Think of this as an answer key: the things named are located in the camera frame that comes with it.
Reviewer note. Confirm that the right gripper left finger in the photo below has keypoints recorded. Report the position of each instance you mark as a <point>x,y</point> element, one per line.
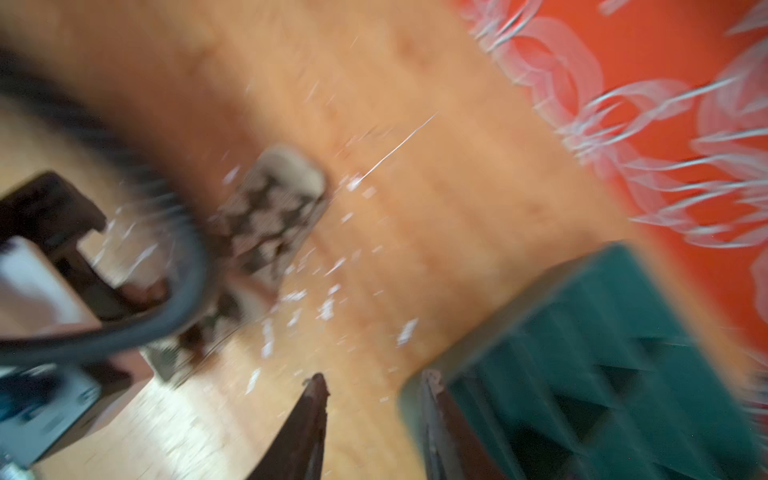
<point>297,451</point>

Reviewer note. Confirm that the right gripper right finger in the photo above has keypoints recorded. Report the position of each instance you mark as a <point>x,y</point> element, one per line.
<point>453,435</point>

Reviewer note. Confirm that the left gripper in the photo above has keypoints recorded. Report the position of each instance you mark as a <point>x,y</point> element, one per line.
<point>53,214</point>

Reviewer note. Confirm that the green divided tray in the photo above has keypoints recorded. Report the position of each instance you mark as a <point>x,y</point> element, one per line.
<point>588,373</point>

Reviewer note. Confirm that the brown argyle sock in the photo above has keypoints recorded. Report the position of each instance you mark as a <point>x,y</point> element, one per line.
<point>259,231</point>

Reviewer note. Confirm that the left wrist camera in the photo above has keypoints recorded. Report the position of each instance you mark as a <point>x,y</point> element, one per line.
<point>48,408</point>

